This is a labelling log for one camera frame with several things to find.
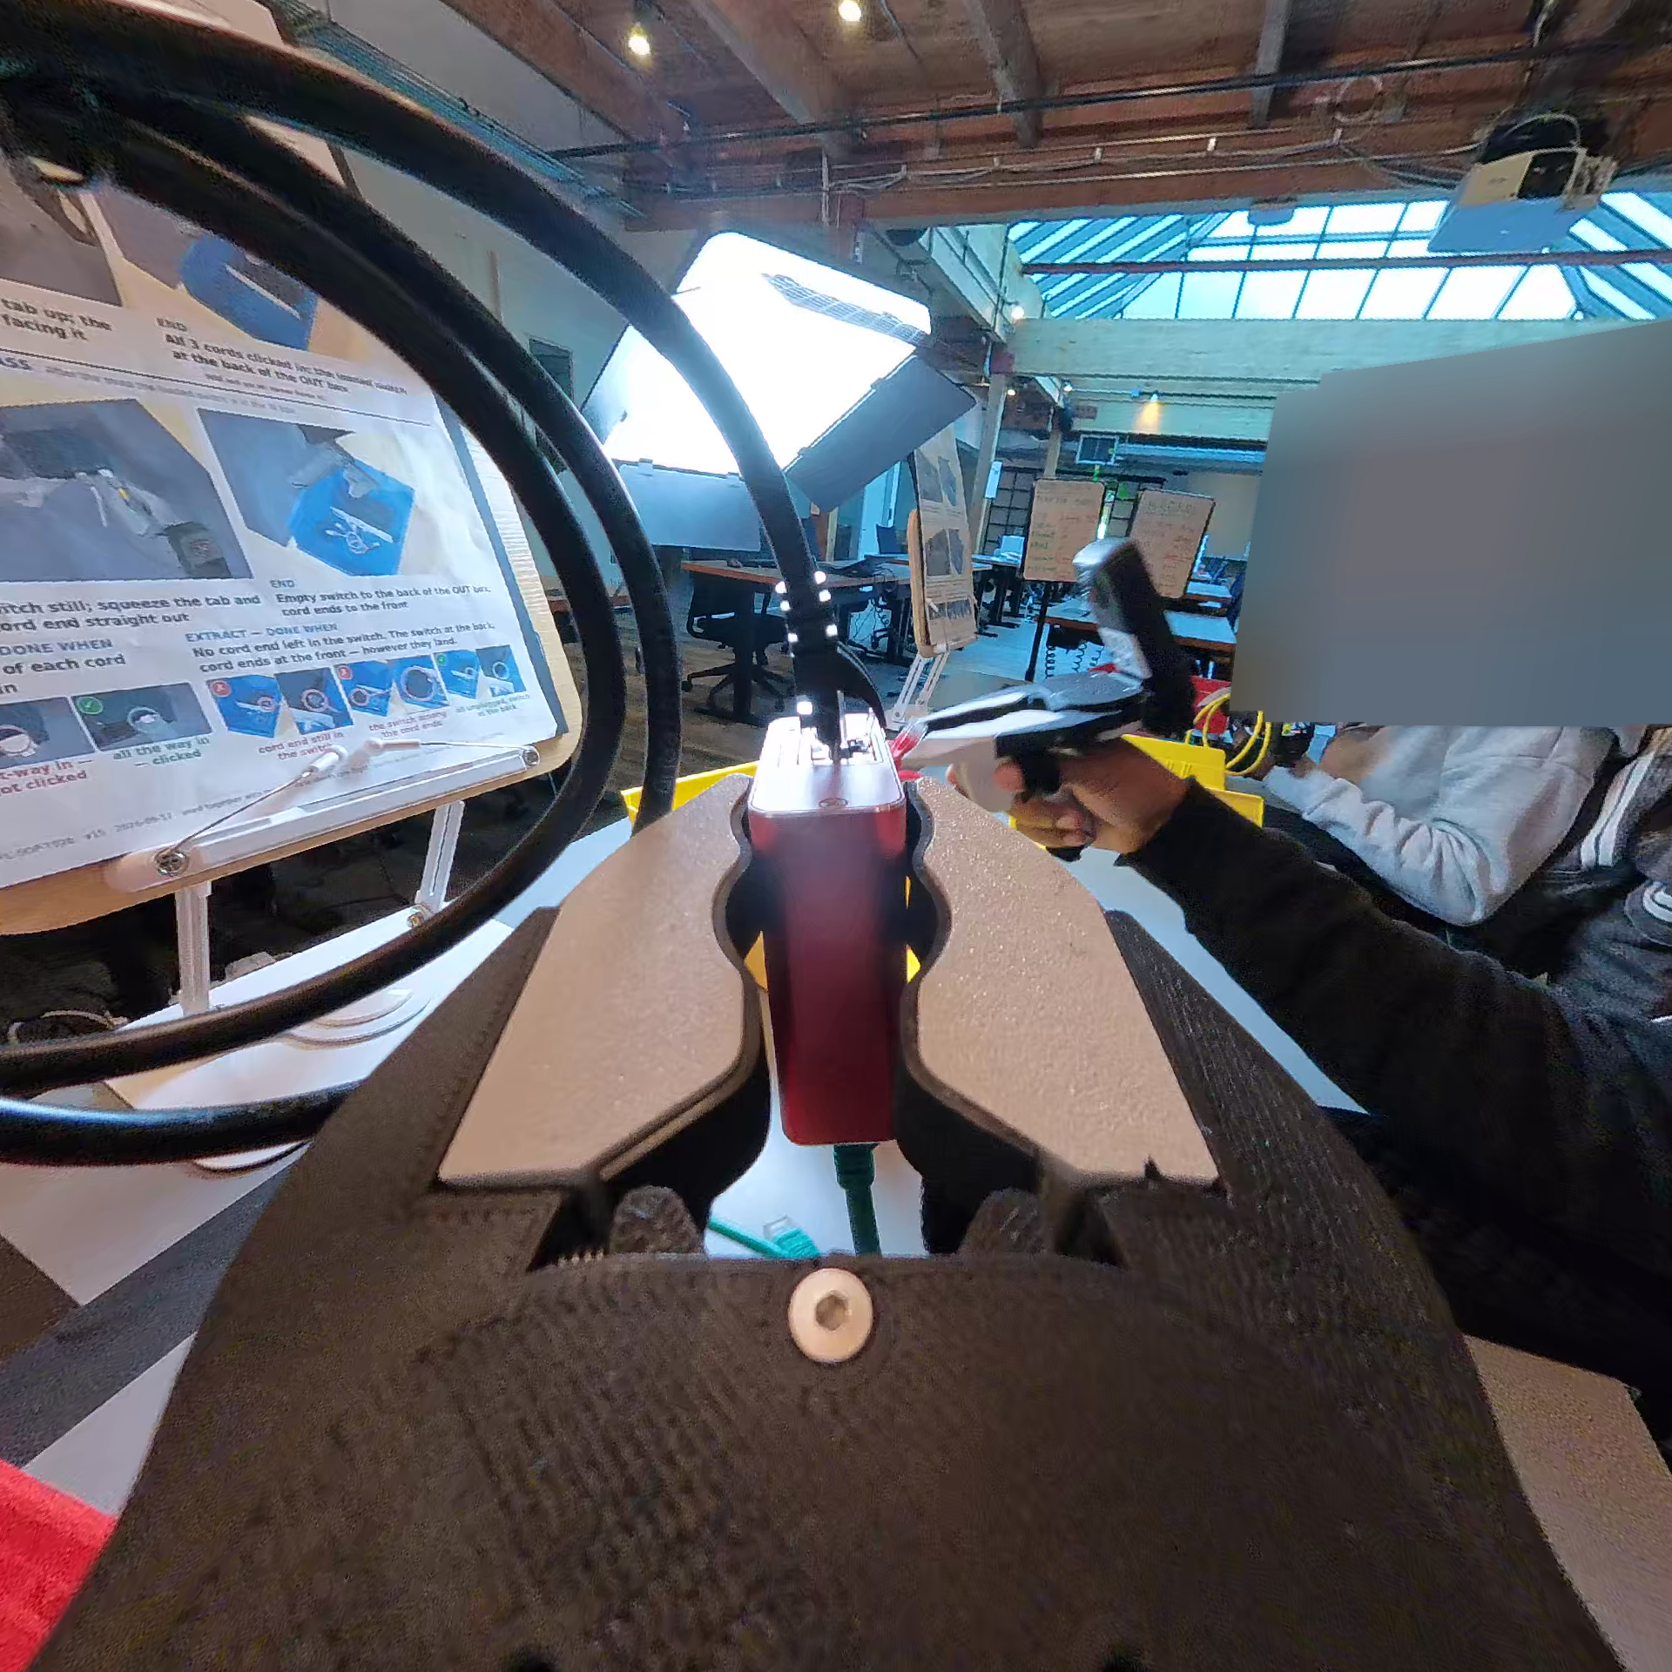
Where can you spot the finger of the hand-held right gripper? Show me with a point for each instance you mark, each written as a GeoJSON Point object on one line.
{"type": "Point", "coordinates": [993, 720]}

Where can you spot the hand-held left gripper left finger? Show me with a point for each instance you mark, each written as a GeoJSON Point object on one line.
{"type": "Point", "coordinates": [613, 994]}

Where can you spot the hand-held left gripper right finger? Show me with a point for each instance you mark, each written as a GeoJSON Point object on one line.
{"type": "Point", "coordinates": [1045, 994]}

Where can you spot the yellow plastic bin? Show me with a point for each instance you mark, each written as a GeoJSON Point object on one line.
{"type": "Point", "coordinates": [679, 795]}

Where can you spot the red network switch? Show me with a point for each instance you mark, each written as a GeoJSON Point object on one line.
{"type": "Point", "coordinates": [836, 966]}

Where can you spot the person's right forearm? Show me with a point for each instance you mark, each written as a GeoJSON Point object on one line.
{"type": "Point", "coordinates": [1371, 1046]}

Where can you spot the person's right hand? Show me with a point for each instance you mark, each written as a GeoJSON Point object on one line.
{"type": "Point", "coordinates": [1097, 803]}

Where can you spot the paper easel board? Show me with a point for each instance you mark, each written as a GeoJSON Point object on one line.
{"type": "Point", "coordinates": [1061, 531]}
{"type": "Point", "coordinates": [1172, 537]}

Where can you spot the distant instruction board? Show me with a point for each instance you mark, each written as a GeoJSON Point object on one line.
{"type": "Point", "coordinates": [943, 537]}

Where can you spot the black office chair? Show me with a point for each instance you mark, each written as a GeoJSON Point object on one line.
{"type": "Point", "coordinates": [724, 628]}

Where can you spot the wooden desk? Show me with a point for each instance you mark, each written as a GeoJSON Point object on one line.
{"type": "Point", "coordinates": [730, 572]}

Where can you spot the softbox light panel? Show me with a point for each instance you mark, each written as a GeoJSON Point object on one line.
{"type": "Point", "coordinates": [784, 353]}

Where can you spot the instruction sheet board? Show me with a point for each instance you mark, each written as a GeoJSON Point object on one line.
{"type": "Point", "coordinates": [195, 628]}

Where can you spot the ceiling projector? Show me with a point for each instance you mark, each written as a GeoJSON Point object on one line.
{"type": "Point", "coordinates": [1521, 184]}

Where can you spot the red textured object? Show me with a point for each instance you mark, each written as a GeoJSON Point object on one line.
{"type": "Point", "coordinates": [38, 1568]}

